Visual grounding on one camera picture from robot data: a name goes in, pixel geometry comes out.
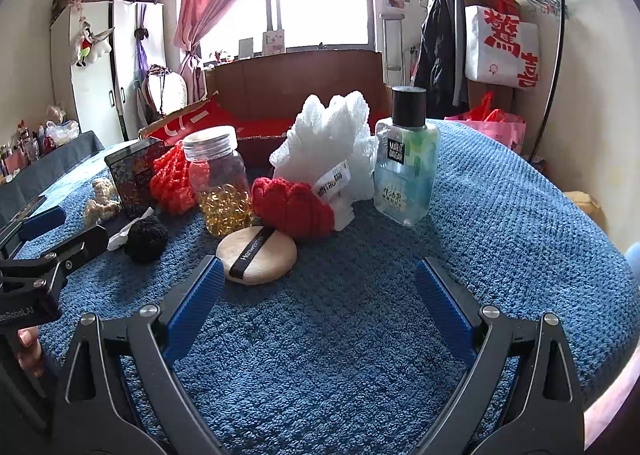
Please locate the white fluffy bath sponge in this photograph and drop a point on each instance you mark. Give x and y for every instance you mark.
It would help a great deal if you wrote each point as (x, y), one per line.
(325, 135)

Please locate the red knitted cloth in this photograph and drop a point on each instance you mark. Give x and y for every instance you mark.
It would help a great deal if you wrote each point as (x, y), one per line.
(290, 207)

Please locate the clear toner bottle black cap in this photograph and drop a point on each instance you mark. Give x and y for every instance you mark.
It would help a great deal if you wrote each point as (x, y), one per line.
(405, 175)

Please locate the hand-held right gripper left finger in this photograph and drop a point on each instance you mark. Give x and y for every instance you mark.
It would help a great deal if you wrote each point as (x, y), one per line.
(195, 305)

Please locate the person's left hand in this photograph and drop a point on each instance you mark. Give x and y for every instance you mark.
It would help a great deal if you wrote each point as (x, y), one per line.
(30, 352)

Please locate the small cream plush bear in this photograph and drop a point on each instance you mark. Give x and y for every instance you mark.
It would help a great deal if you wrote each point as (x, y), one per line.
(102, 200)

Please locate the cardboard box red inside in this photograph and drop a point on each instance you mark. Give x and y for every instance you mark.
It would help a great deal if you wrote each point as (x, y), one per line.
(300, 80)

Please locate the illustrated card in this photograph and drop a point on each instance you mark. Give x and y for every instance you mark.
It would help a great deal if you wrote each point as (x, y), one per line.
(273, 43)

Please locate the clear plastic bag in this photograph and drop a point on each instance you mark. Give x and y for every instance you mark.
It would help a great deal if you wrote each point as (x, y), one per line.
(62, 130)

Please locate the small grey frame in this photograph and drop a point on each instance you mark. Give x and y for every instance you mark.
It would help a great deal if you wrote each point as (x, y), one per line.
(246, 47)

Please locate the small windowsill figurines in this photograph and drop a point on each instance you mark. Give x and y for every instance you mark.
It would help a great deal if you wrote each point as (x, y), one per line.
(220, 56)

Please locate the white tote bag red print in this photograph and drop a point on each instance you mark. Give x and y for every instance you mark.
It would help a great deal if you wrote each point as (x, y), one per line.
(500, 45)

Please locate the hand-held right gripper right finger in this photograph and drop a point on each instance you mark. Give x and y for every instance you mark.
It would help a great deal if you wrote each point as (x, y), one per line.
(445, 305)

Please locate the glass jar of yellow capsules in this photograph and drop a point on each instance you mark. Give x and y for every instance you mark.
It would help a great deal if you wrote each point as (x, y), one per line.
(220, 185)

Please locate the pink plastic bag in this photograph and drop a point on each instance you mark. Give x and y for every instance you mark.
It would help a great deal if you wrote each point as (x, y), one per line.
(500, 132)

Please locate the black knitted ball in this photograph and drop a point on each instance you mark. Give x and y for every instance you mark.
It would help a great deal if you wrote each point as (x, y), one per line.
(146, 240)

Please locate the dark cloth covered dresser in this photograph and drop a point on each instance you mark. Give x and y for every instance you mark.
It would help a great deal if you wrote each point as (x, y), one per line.
(55, 160)

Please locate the dark patterned tin box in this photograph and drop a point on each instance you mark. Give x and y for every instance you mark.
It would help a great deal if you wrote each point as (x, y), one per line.
(135, 180)

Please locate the white wardrobe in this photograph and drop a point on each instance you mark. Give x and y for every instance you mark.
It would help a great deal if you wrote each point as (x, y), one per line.
(95, 95)

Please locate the red plastic bag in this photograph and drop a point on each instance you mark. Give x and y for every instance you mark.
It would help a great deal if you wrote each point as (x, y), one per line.
(485, 107)

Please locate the cluster of small bottles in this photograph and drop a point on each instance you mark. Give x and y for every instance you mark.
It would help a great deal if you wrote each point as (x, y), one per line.
(22, 150)

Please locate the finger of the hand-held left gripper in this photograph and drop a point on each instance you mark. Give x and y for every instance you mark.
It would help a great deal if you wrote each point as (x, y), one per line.
(80, 242)
(45, 224)

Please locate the dark jacket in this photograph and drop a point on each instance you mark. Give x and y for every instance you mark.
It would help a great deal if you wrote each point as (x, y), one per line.
(440, 55)

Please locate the purple ribbon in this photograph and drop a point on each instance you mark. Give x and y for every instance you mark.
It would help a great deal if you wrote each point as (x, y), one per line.
(141, 45)

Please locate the brown paper parcel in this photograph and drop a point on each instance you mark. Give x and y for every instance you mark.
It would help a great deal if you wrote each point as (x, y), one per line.
(582, 210)

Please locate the red mesh pouf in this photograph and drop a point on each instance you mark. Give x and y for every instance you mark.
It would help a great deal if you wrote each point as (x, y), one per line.
(172, 185)

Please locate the beige powder puff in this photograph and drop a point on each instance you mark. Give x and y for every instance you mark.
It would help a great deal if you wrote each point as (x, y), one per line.
(270, 260)

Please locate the metal crutch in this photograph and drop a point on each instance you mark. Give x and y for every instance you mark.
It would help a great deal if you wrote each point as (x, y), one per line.
(392, 50)

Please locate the white paper slip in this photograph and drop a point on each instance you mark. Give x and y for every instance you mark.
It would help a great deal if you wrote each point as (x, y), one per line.
(117, 239)

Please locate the white cushioned chair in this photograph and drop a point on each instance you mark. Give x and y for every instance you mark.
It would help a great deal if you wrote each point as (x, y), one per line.
(167, 90)

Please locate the black clothes rack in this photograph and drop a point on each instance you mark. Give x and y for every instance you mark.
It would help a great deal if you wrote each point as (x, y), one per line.
(559, 35)

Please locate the hanging plush toy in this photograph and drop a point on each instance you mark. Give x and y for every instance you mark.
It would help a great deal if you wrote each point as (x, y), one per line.
(87, 45)

